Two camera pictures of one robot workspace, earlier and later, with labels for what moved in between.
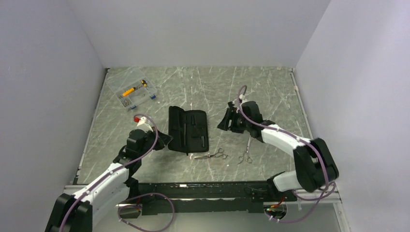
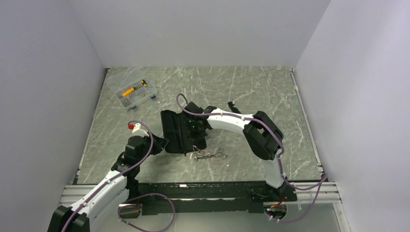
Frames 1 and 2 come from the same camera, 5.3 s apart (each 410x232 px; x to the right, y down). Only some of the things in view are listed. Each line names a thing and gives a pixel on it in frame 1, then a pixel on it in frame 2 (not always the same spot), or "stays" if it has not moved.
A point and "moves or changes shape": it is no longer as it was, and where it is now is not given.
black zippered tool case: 187,130 moves or changes shape
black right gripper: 231,114 → 196,137
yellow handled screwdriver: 129,91 stays
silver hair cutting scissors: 249,159 → 200,152
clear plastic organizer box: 132,88 stays
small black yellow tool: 144,82 stays
